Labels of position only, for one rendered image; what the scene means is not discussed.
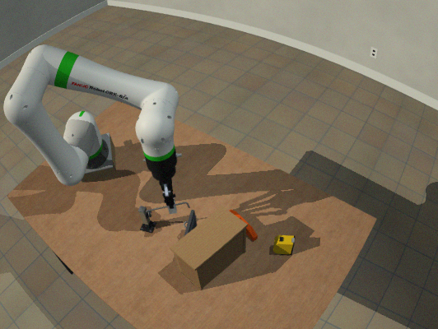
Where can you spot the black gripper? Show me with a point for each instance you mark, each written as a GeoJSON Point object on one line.
{"type": "Point", "coordinates": [166, 186]}

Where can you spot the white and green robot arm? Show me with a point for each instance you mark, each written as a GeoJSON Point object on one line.
{"type": "Point", "coordinates": [48, 65]}

